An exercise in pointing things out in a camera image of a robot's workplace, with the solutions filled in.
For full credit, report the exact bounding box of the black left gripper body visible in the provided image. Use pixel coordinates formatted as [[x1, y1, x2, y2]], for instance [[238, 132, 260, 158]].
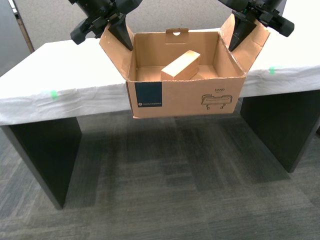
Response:
[[68, 0, 143, 26]]

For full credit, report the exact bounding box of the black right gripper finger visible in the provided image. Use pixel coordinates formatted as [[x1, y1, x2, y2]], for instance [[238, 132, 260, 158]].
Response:
[[259, 13, 295, 38], [228, 13, 258, 53]]

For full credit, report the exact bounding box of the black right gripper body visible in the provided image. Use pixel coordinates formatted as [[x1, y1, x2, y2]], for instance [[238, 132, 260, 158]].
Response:
[[217, 0, 283, 22]]

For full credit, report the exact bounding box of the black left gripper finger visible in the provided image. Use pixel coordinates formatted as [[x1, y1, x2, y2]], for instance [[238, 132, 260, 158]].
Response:
[[107, 14, 134, 52], [70, 17, 108, 46]]

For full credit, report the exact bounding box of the light wooden block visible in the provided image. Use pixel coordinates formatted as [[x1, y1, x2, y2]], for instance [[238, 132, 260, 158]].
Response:
[[160, 49, 202, 82]]

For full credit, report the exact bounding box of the brown cardboard box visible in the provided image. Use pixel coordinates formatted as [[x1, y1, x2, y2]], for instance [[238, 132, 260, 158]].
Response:
[[99, 18, 271, 120]]

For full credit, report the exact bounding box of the white table cloth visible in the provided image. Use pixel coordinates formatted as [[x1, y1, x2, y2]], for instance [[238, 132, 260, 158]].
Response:
[[0, 0, 320, 127]]

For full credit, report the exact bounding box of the grey panel with wooden trim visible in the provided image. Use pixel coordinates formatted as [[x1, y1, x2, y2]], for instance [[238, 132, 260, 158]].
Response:
[[0, 0, 35, 76]]

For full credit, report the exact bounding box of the black legged table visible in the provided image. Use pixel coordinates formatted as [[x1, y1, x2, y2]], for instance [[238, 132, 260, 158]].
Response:
[[0, 89, 320, 210]]

